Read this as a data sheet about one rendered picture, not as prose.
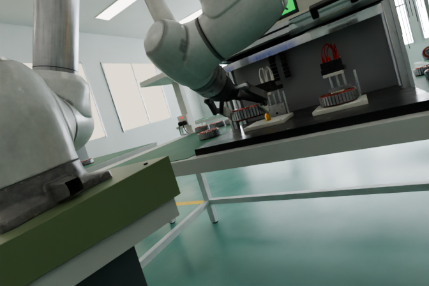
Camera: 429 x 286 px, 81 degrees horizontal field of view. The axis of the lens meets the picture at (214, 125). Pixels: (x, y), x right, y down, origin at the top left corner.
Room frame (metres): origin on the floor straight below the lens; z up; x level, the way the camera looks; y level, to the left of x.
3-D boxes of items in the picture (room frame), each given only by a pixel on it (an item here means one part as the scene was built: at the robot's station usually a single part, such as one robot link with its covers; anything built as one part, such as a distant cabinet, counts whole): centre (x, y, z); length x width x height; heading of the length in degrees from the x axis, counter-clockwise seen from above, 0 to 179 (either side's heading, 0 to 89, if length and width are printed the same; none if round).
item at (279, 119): (0.92, -0.20, 0.78); 0.15 x 0.15 x 0.01; 58
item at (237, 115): (0.81, -0.12, 0.84); 0.11 x 0.11 x 0.04
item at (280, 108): (1.05, -0.27, 0.80); 0.07 x 0.05 x 0.06; 58
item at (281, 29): (1.13, -0.47, 1.09); 0.68 x 0.44 x 0.05; 58
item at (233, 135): (0.87, -0.31, 0.76); 0.64 x 0.47 x 0.02; 58
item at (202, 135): (1.26, 0.04, 0.77); 0.11 x 0.11 x 0.04
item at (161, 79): (1.83, 0.17, 0.98); 0.37 x 0.35 x 0.46; 58
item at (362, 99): (0.80, -0.40, 0.78); 0.15 x 0.15 x 0.01; 58
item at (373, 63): (1.08, -0.43, 0.92); 0.66 x 0.01 x 0.30; 58
